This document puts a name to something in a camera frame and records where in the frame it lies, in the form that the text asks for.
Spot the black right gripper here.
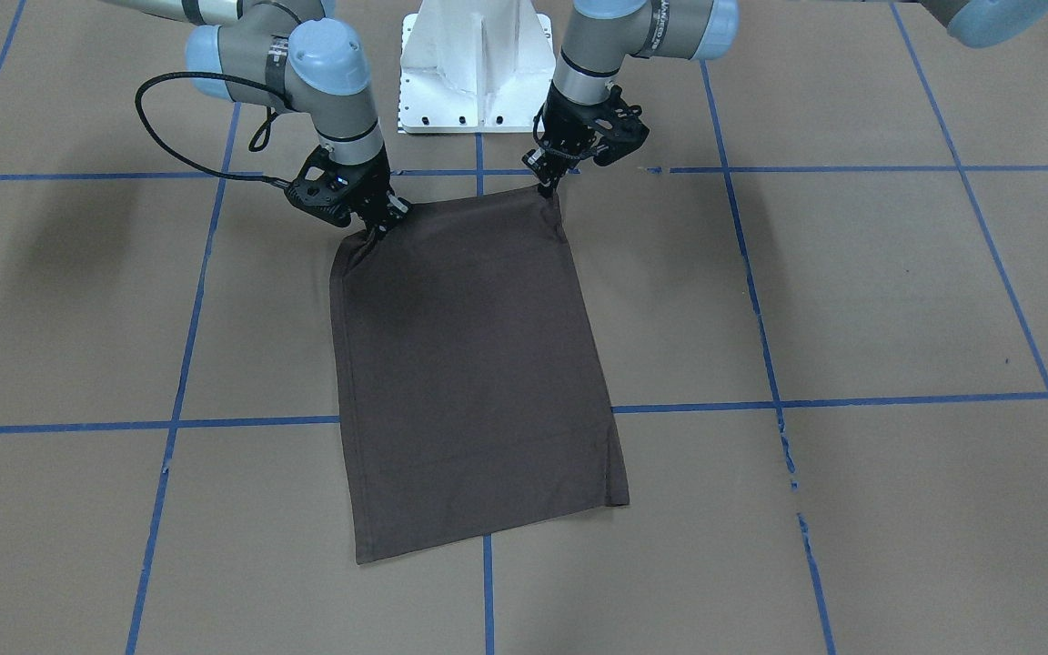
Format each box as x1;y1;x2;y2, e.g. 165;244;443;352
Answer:
339;153;412;242

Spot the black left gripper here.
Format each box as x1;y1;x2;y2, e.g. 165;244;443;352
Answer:
524;84;612;199

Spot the brown t-shirt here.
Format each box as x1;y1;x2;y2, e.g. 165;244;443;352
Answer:
329;185;630;565

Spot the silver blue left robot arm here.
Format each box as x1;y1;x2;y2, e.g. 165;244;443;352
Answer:
521;1;741;198

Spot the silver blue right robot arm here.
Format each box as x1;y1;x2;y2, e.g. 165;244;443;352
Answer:
127;1;411;240

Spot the blue tape line lengthwise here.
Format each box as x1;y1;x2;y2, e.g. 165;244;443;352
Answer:
474;133;498;654

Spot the blue tape line crosswise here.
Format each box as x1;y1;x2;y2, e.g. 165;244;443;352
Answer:
0;391;1048;435

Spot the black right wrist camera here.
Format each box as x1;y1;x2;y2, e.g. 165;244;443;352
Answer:
283;146;357;228

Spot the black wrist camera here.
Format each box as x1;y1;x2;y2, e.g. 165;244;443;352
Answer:
589;86;651;166
283;146;357;228

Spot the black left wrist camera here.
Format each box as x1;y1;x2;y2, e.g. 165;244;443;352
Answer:
589;86;651;166

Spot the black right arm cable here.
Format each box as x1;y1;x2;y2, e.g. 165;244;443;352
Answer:
135;71;292;185

